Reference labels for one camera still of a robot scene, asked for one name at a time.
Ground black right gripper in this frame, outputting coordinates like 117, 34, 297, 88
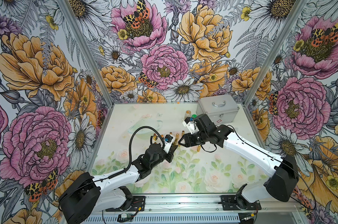
178, 130, 210, 147

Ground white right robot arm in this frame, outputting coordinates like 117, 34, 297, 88
179, 122, 299, 210

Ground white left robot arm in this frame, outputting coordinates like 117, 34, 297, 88
59, 143, 178, 224

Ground silver metal case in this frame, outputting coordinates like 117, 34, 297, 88
196, 94, 240, 125

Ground amber glass jar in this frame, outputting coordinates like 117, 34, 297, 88
184, 110, 191, 118

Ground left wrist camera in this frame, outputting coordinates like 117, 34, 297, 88
163, 134, 175, 154

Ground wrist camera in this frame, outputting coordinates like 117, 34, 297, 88
163, 134, 175, 154
183, 114, 217, 134

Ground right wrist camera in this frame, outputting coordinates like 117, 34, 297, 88
183, 114, 217, 134

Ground black corrugated cable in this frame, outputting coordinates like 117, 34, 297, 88
100, 125, 165, 180

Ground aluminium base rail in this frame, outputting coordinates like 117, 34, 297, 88
59, 193, 304, 224

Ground aluminium corner post right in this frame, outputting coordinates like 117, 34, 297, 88
243, 0, 307, 107

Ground aluminium corner post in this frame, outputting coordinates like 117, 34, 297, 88
58, 1, 114, 109
243, 0, 307, 107

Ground aluminium corner post left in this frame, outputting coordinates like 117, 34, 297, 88
58, 1, 114, 109

